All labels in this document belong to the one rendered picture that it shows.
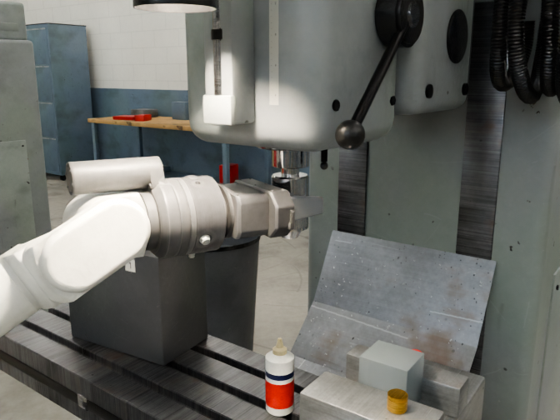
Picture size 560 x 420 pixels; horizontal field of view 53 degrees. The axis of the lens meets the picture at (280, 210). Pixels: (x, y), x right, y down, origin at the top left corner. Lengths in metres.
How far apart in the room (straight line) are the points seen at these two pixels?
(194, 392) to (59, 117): 7.14
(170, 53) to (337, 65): 6.52
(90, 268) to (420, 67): 0.45
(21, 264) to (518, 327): 0.78
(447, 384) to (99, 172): 0.46
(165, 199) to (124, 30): 7.16
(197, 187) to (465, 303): 0.55
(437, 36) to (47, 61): 7.31
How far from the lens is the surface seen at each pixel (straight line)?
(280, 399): 0.82
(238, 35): 0.59
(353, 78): 0.62
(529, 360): 1.06
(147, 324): 0.95
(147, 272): 0.91
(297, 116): 0.58
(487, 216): 0.99
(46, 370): 1.06
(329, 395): 0.67
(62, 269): 0.56
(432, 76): 0.76
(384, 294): 1.05
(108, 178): 0.60
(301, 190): 0.69
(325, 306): 1.10
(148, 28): 7.37
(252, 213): 0.63
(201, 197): 0.61
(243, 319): 2.77
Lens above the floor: 1.39
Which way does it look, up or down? 14 degrees down
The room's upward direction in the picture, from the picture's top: straight up
